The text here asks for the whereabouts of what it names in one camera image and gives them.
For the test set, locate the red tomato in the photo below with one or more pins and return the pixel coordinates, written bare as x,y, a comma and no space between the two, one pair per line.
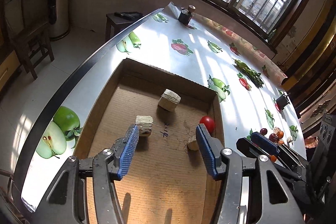
208,123

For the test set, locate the black cup container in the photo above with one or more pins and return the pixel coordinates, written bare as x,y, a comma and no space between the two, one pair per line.
282,101

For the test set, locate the wooden chair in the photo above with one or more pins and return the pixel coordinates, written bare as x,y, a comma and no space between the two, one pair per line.
28,25

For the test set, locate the green leafy vegetable bunch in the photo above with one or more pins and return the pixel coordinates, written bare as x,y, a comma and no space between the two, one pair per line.
252,74

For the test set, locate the round dark red date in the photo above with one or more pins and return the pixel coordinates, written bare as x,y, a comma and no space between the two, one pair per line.
263,131

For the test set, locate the beige chunk near tangerines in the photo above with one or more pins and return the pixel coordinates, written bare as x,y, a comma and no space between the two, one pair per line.
276,130

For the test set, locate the cardboard box tray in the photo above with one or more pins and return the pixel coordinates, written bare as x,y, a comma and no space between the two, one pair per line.
166,182

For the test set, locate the beige angular chunk front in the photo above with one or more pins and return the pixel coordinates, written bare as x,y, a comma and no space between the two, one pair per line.
144,125

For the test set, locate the dark wooden stool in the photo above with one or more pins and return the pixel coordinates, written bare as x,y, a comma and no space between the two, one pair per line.
118,21

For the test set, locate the long dark red date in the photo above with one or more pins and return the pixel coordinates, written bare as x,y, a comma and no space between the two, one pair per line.
274,138

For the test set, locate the small beige chunk right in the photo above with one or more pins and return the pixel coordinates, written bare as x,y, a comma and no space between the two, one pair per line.
289,139

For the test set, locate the far orange tangerine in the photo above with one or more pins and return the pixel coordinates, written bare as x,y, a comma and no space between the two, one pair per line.
280,134

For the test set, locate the fruit print tablecloth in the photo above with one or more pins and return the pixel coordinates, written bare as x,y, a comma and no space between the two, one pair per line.
200,53

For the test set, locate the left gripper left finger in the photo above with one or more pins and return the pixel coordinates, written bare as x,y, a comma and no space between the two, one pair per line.
65,200

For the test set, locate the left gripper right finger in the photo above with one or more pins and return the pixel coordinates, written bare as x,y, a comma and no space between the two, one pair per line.
251,190

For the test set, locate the front orange tangerine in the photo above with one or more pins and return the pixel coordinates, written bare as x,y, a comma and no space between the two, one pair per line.
273,158

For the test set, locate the dark glass bottle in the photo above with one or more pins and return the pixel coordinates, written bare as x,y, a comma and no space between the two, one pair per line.
186,14

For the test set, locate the large beige cylinder chunk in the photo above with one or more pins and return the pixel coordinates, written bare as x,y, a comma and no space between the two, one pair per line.
169,100

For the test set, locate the speckled beige cylinder chunk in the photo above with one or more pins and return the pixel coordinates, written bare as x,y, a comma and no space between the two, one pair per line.
192,144

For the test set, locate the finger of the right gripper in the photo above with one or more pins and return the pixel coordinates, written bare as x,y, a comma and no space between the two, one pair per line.
256,144

